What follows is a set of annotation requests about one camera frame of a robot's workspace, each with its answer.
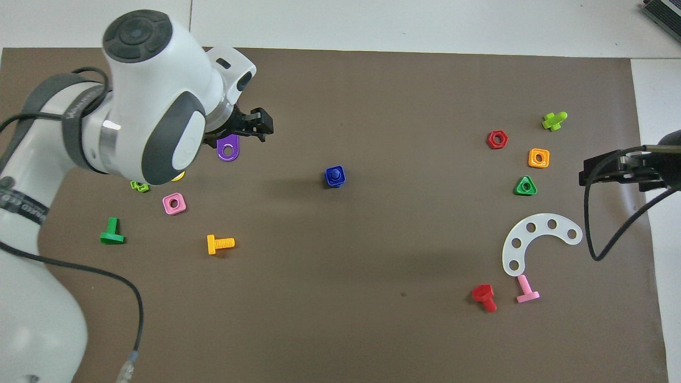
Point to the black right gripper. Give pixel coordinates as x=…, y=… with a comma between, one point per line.
x=629, y=168

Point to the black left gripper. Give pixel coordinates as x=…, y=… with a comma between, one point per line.
x=226, y=125

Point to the blue square plastic nut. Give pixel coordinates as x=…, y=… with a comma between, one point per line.
x=328, y=181

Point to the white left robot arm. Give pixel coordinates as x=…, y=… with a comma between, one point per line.
x=154, y=80

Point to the lime cross-head plastic screw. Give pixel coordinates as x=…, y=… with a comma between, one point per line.
x=553, y=122

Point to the orange square plastic nut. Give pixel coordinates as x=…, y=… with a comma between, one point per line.
x=532, y=164

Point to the green triangle plastic nut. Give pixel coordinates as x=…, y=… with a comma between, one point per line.
x=518, y=190

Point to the pink square plastic nut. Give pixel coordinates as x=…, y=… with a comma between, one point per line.
x=167, y=208

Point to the orange plastic screw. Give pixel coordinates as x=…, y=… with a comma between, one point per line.
x=215, y=244

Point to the lime cross plastic nut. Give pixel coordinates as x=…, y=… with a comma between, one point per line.
x=141, y=186

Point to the red hexagon plastic nut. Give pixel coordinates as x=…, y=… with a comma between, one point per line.
x=490, y=143

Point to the pink plastic screw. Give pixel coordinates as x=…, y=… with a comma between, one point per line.
x=526, y=291

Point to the green plastic screw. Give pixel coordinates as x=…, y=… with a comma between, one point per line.
x=111, y=234

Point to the red plastic screw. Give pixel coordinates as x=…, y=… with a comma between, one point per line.
x=483, y=293

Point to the purple four-hole strip plate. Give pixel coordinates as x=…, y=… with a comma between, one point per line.
x=229, y=158

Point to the yellow three-hole strip plate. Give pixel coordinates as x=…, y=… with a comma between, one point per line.
x=178, y=176

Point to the white curved perforated plate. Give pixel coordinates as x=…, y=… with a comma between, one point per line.
x=518, y=239

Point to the grey finned device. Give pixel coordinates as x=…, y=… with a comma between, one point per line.
x=665, y=13

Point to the brown table mat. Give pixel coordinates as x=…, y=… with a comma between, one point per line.
x=383, y=266

